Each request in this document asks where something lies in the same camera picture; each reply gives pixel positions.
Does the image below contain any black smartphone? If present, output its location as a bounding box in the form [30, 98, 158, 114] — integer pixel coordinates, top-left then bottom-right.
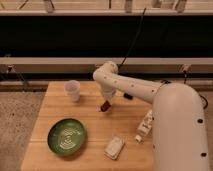
[123, 93, 133, 100]

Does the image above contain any green ceramic bowl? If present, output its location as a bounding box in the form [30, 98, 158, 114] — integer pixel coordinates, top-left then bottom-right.
[47, 118, 87, 157]

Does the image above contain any black floor cable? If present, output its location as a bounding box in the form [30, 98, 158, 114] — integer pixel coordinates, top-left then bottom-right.
[199, 93, 209, 110]

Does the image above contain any black hanging cable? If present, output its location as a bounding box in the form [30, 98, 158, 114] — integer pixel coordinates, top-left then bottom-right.
[118, 7, 148, 68]

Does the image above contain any red pepper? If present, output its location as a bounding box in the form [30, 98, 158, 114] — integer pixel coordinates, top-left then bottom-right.
[100, 101, 111, 112]

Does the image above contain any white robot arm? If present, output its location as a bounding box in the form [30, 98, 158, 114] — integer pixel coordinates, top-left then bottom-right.
[93, 61, 211, 171]

